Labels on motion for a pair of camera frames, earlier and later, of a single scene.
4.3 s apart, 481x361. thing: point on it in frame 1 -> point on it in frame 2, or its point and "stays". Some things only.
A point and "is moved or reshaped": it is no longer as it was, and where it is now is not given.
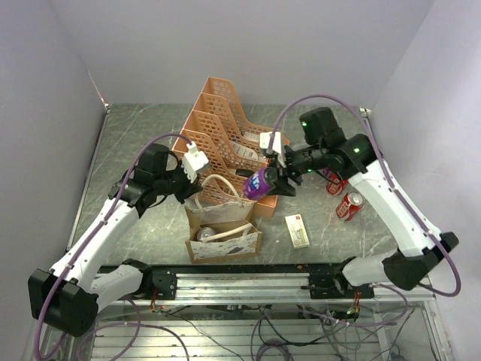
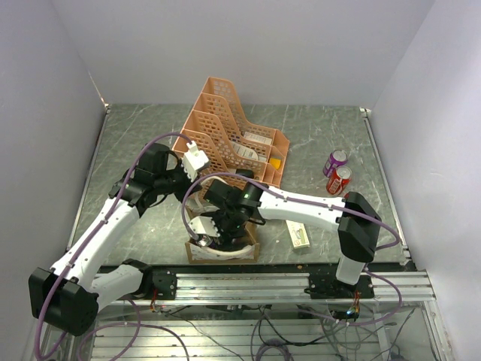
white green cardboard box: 297,231 stays
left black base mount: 164,280 stays
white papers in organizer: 246,150 stays
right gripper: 282,186 -> 224,240
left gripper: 189,189 stays
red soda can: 336,189 stays
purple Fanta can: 204,232 is moved or reshaped
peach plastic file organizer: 217,122 stays
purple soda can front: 255,186 -> 238,242
